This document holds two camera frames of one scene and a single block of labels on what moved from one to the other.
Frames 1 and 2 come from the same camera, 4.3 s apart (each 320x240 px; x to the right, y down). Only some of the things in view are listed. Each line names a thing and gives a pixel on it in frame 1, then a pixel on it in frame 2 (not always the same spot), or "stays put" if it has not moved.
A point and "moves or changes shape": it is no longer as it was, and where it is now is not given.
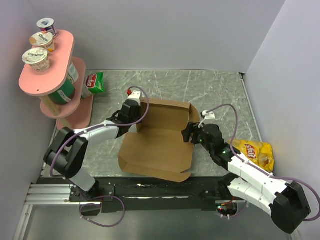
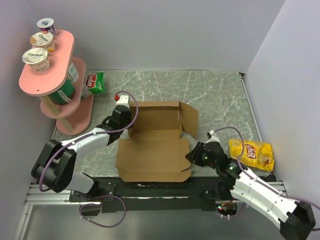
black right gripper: (186, 133) to (194, 156)
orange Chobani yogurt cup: (43, 40) stays put
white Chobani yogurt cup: (37, 58) stays put
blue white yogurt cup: (47, 24) stays put
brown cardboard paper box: (158, 148) moves or changes shape
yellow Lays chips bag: (261, 154) stays put
